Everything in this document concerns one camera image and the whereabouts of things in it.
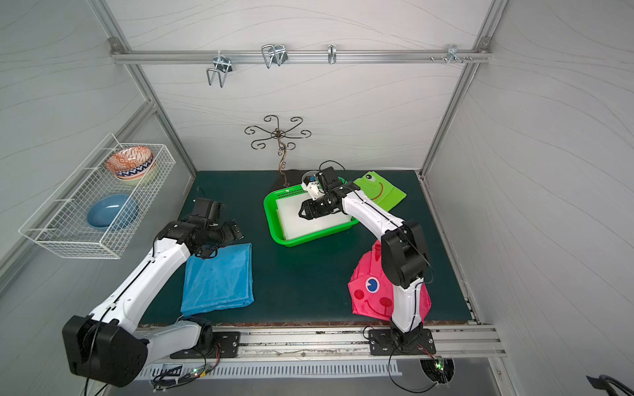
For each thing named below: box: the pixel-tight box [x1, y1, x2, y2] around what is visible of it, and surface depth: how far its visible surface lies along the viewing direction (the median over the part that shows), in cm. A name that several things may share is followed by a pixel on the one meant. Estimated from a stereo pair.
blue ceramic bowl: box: [87, 193, 131, 229], surface depth 66 cm
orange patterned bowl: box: [105, 146, 154, 181], surface depth 73 cm
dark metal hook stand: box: [244, 114, 313, 187], surface depth 93 cm
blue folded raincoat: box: [180, 242, 255, 316], surface depth 84 cm
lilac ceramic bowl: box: [300, 169, 320, 186], surface depth 85 cm
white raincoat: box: [274, 193, 351, 241], surface depth 96 cm
